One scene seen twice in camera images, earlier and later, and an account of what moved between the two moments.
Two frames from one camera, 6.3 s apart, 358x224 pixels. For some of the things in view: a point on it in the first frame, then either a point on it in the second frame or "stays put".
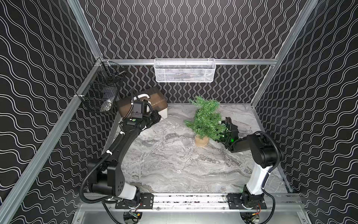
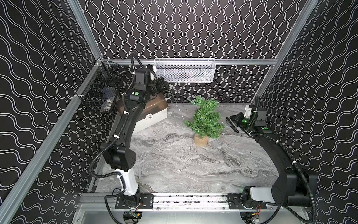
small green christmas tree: x=207 y=123 stays put
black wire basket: x=103 y=89 stays put
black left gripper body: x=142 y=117 → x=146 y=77
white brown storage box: x=153 y=94 stays put
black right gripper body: x=227 y=141 → x=244 y=123
